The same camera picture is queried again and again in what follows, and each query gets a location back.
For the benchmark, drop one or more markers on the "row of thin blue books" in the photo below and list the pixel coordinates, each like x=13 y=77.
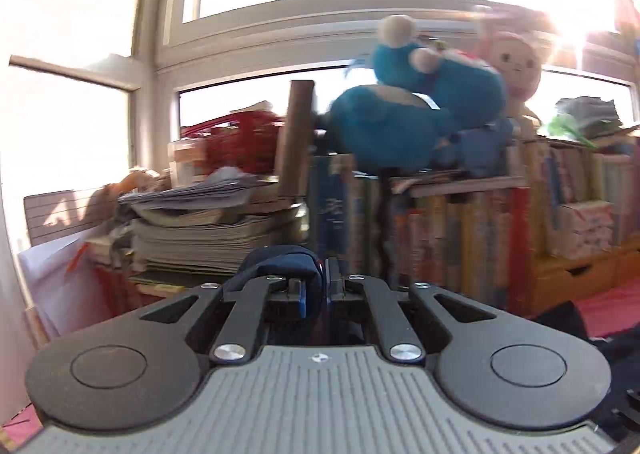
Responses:
x=330 y=214

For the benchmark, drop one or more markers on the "green toy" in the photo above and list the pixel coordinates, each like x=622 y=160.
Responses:
x=565 y=126

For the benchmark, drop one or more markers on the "row of books on organiser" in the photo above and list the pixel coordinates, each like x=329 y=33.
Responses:
x=580 y=178

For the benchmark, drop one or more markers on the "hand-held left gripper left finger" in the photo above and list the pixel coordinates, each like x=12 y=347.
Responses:
x=301 y=301

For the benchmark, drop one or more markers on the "white paper bag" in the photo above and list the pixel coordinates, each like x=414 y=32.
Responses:
x=50 y=284

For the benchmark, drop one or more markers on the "small orange toy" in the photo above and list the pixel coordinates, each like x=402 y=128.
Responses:
x=135 y=181

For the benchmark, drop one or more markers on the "small blue plush toy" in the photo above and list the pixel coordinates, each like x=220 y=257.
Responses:
x=480 y=143

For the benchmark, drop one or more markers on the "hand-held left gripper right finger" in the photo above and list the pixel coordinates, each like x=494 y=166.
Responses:
x=345 y=299

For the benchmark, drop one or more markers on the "large blue plush bear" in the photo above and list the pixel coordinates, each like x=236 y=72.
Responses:
x=385 y=133

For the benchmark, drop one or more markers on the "blue plush cat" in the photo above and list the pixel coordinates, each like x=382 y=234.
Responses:
x=440 y=78

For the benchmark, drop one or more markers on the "teal folded cloth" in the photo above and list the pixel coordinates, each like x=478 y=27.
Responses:
x=587 y=108

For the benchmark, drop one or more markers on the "stack of papers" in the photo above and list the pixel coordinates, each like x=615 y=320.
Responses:
x=200 y=229

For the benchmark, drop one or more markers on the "pink rabbit plush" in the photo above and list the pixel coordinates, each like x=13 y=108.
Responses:
x=515 y=68

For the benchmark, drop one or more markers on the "wooden desk organiser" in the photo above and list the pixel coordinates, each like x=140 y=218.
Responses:
x=575 y=279

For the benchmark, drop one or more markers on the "small red plastic basket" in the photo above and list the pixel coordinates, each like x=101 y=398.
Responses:
x=240 y=138

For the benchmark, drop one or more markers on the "beige lined board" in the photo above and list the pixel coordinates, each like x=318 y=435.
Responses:
x=55 y=214

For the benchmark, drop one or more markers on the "row of colourful children's books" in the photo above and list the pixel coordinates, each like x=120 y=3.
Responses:
x=450 y=239

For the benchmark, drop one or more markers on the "pink printed blanket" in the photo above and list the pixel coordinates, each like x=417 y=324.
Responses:
x=610 y=306

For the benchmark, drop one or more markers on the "white pencil-print box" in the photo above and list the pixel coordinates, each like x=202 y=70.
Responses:
x=585 y=229

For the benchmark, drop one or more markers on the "brown cardboard tube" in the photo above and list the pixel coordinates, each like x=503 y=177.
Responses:
x=295 y=138

